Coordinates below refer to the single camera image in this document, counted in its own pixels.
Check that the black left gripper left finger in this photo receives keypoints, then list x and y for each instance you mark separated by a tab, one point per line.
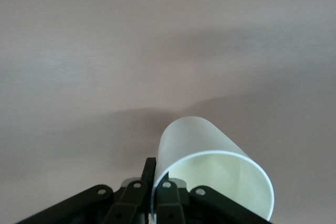
126	203

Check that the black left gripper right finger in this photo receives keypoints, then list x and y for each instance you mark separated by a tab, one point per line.
170	203

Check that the white IKEA cup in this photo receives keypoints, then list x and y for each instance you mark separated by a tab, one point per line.
199	134

